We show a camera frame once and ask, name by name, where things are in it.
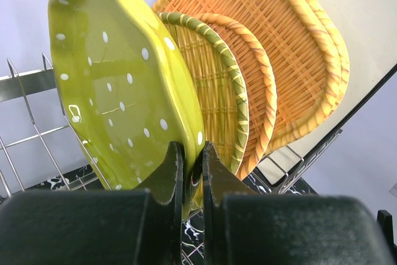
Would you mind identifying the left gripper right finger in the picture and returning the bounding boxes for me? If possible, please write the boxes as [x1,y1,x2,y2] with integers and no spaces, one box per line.
[202,142,396,264]

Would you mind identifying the green polka-dot plate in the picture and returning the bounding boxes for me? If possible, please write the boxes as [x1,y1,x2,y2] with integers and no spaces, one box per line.
[48,0,205,217]

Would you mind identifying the steel two-tier dish rack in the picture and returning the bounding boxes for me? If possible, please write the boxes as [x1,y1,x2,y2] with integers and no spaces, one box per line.
[1,53,342,264]

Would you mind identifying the large orange woven tray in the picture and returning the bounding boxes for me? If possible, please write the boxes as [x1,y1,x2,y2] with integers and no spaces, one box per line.
[153,0,342,153]

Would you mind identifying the cream rectangular tray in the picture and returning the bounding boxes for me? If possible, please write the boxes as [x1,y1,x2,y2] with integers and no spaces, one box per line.
[259,0,396,184]

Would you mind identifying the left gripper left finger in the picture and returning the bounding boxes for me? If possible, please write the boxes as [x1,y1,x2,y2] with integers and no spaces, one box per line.
[1,141,184,264]

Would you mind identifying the small round orange woven plate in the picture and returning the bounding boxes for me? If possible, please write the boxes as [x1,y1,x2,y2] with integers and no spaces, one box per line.
[195,13,277,180]

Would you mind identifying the green-rimmed woven bamboo plate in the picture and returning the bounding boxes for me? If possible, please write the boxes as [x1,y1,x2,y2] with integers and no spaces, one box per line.
[158,12,249,174]

